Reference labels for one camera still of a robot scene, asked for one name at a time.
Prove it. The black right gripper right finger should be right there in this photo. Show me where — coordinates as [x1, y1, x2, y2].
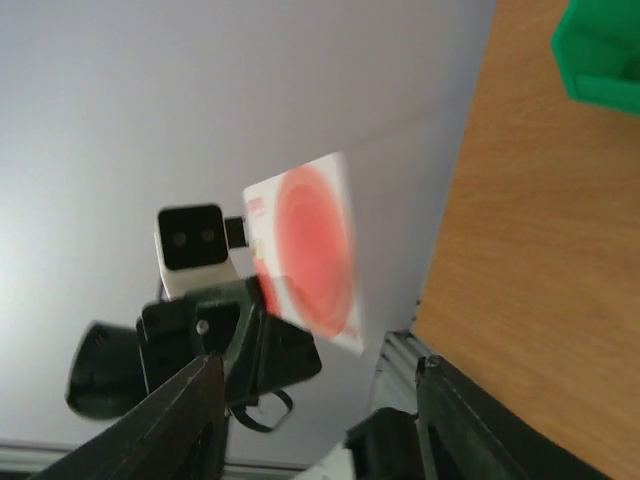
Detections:
[416, 355, 607, 479]

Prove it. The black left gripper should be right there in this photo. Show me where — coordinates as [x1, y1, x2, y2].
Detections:
[65, 277, 321, 433]

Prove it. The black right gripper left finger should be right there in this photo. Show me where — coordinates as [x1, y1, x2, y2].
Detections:
[33, 355, 228, 479]

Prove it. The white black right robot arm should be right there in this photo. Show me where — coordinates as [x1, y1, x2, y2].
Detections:
[41, 355, 600, 479]

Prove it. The green double storage bin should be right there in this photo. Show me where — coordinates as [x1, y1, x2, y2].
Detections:
[551, 0, 639, 115]

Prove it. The aluminium front rail frame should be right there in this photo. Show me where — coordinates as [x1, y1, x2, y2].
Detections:
[368, 330, 432, 414]

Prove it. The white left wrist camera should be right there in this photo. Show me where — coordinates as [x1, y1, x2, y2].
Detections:
[154, 203, 248, 301]

